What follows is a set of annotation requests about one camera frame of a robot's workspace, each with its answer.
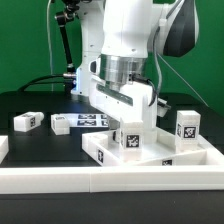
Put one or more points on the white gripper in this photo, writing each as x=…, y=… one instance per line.
x=133, y=101

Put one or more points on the white square tabletop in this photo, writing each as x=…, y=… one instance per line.
x=105, y=151

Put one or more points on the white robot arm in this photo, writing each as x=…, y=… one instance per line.
x=117, y=37

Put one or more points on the white sheet with fiducial markers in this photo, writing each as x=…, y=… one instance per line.
x=86, y=120

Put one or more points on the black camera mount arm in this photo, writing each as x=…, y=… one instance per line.
x=62, y=18

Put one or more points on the white U-shaped fence wall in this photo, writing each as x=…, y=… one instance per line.
x=209, y=176

